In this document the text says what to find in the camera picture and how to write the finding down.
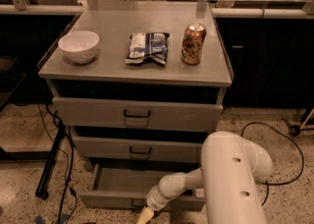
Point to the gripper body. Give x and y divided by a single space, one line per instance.
154 199

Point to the grey bottom drawer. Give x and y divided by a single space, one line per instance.
124 184

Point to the grey drawer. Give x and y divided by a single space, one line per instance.
124 184
150 150
111 113

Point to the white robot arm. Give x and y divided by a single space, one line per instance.
231 167

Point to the grey middle drawer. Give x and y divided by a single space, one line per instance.
150 150

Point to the grey top drawer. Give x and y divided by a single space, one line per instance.
111 113

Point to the grey drawer cabinet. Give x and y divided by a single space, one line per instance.
108 76

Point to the black stand leg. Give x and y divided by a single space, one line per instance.
41 191

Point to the blue white snack bag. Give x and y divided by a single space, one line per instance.
147 47

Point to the black caster wheel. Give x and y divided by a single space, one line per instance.
294 130

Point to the white ceramic bowl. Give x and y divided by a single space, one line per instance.
79 46

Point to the orange soda can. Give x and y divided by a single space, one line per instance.
193 40

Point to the white horizontal rail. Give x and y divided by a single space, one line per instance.
217 12

